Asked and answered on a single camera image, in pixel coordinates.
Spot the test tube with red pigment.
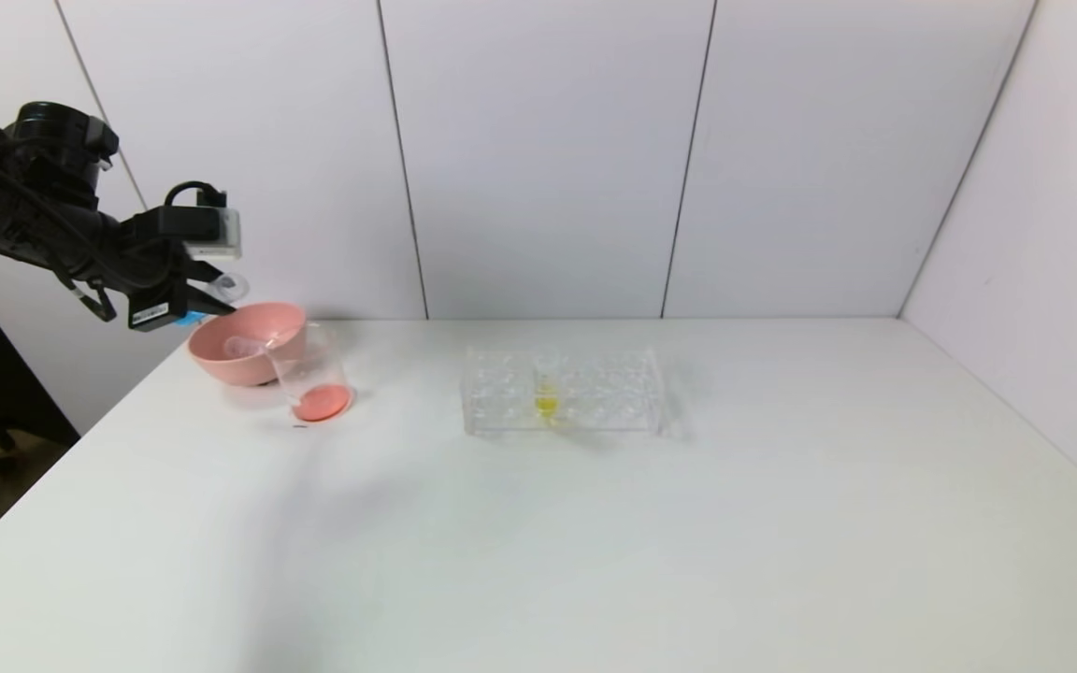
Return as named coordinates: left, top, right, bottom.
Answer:
left=223, top=334, right=280, bottom=362

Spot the test tube with blue pigment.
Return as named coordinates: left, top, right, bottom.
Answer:
left=174, top=271, right=251, bottom=328

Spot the test tube with yellow pigment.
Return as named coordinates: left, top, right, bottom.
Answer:
left=534, top=355, right=560, bottom=423

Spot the clear acrylic test tube rack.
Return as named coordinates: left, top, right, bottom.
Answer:
left=462, top=347, right=667, bottom=437

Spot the clear glass beaker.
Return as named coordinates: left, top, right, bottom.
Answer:
left=266, top=323, right=353, bottom=423

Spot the pink bowl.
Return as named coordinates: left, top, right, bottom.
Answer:
left=188, top=302, right=309, bottom=387

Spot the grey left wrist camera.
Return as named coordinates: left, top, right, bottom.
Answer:
left=160, top=182, right=243, bottom=262

